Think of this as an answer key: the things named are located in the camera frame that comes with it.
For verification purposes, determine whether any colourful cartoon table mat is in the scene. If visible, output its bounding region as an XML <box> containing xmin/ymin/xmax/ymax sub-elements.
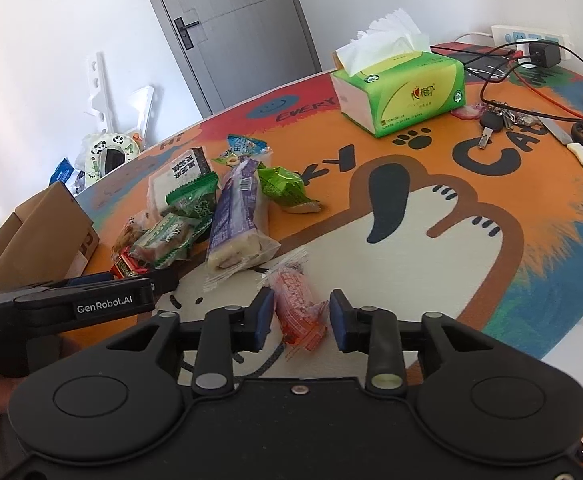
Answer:
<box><xmin>69</xmin><ymin>41</ymin><xmax>583</xmax><ymax>386</ymax></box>

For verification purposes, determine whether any bright green snack packet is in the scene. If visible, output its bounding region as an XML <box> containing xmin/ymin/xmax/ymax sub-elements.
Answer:
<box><xmin>258</xmin><ymin>164</ymin><xmax>322</xmax><ymax>214</ymax></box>

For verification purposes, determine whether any red cable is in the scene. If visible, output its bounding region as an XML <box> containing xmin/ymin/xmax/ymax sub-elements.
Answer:
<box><xmin>509</xmin><ymin>65</ymin><xmax>583</xmax><ymax>137</ymax></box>

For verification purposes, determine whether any green white cake packet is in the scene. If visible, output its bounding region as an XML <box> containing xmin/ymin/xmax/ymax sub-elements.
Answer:
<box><xmin>128</xmin><ymin>212</ymin><xmax>212</xmax><ymax>269</ymax></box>

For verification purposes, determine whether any car key bunch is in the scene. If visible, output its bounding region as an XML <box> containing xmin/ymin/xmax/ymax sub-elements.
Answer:
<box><xmin>477</xmin><ymin>104</ymin><xmax>540</xmax><ymax>150</ymax></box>

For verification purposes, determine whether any grey door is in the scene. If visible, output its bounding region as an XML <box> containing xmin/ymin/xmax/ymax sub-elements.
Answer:
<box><xmin>149</xmin><ymin>0</ymin><xmax>321</xmax><ymax>117</ymax></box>

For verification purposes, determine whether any red snack packet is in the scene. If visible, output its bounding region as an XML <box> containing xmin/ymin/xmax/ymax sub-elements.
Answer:
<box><xmin>110</xmin><ymin>252</ymin><xmax>150</xmax><ymax>280</ymax></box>

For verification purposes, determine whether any black tablet device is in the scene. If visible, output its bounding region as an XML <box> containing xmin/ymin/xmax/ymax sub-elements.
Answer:
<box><xmin>431</xmin><ymin>42</ymin><xmax>523</xmax><ymax>82</ymax></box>

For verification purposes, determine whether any black door handle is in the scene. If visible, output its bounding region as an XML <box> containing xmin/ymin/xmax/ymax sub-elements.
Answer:
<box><xmin>174</xmin><ymin>16</ymin><xmax>200</xmax><ymax>50</ymax></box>

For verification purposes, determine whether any white power strip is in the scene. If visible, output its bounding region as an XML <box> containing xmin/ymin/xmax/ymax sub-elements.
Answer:
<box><xmin>491</xmin><ymin>25</ymin><xmax>572</xmax><ymax>61</ymax></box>

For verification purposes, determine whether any purple long bread packet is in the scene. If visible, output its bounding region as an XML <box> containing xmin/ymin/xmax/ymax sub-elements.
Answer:
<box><xmin>203</xmin><ymin>158</ymin><xmax>280</xmax><ymax>292</ymax></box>

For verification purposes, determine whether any blue plastic bag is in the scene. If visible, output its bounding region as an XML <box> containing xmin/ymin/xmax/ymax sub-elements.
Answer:
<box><xmin>48</xmin><ymin>157</ymin><xmax>78</xmax><ymax>188</ymax></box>

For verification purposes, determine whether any black cable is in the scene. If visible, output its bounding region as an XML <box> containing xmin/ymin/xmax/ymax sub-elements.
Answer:
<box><xmin>435</xmin><ymin>40</ymin><xmax>583</xmax><ymax>124</ymax></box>

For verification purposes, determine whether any black power adapter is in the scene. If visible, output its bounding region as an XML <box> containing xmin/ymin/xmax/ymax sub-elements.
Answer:
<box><xmin>529</xmin><ymin>40</ymin><xmax>561</xmax><ymax>68</ymax></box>

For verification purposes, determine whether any brown nut snack packet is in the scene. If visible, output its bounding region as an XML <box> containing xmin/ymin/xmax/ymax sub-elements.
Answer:
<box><xmin>112</xmin><ymin>212</ymin><xmax>149</xmax><ymax>256</ymax></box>

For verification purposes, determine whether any white foam board short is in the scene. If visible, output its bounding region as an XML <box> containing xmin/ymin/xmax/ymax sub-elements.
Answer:
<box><xmin>130</xmin><ymin>86</ymin><xmax>156</xmax><ymax>138</ymax></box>

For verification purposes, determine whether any white black label snack packet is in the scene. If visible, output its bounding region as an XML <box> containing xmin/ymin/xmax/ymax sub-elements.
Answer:
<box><xmin>147</xmin><ymin>146</ymin><xmax>211</xmax><ymax>218</ymax></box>

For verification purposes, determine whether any green tissue box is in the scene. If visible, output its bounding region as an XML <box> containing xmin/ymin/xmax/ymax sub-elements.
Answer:
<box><xmin>331</xmin><ymin>9</ymin><xmax>466</xmax><ymax>138</ymax></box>

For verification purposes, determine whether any pink keychain charm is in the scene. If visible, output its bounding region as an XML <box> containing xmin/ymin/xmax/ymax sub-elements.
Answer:
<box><xmin>451</xmin><ymin>102</ymin><xmax>488</xmax><ymax>120</ymax></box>

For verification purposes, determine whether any brown cardboard box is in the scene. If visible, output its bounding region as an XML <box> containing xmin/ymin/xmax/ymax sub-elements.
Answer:
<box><xmin>0</xmin><ymin>182</ymin><xmax>99</xmax><ymax>292</ymax></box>

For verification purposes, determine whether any pink transparent snack packet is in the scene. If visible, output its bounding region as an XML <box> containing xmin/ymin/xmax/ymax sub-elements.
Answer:
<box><xmin>260</xmin><ymin>246</ymin><xmax>327</xmax><ymax>360</ymax></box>

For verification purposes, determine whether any blue plum candy packet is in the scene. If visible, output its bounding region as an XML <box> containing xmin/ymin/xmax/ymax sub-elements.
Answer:
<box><xmin>214</xmin><ymin>134</ymin><xmax>273</xmax><ymax>167</ymax></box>

